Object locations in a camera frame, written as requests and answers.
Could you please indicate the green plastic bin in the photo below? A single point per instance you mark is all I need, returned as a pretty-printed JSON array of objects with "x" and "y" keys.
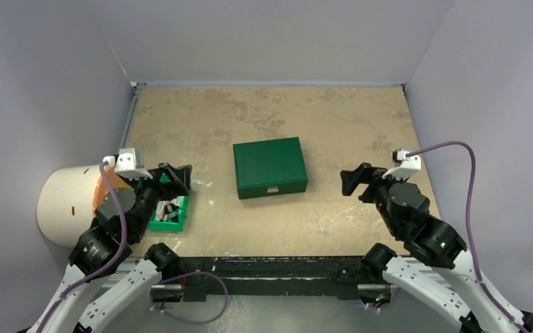
[{"x": 169, "y": 226}]

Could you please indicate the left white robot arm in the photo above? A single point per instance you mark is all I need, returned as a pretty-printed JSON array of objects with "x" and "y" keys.
[{"x": 94, "y": 257}]

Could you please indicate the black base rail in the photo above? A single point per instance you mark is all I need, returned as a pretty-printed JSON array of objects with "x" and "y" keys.
[{"x": 340, "y": 277}]

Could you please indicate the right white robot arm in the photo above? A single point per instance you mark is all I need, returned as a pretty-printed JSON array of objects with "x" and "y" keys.
[{"x": 471, "y": 302}]

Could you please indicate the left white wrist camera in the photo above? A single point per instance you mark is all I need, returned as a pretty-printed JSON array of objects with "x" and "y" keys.
[{"x": 128, "y": 164}]

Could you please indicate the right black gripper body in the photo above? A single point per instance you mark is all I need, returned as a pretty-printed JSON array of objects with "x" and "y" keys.
[{"x": 370, "y": 182}]

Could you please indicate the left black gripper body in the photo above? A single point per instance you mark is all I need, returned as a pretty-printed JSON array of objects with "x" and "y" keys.
[{"x": 149, "y": 191}]

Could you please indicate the white cylinder with orange lid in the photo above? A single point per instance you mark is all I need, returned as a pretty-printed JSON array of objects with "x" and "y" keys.
[{"x": 67, "y": 203}]

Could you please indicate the blue white item in bin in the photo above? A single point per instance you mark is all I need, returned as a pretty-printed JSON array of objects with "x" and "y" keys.
[{"x": 168, "y": 210}]

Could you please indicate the green jewelry box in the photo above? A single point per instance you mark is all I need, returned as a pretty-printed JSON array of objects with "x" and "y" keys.
[{"x": 269, "y": 168}]

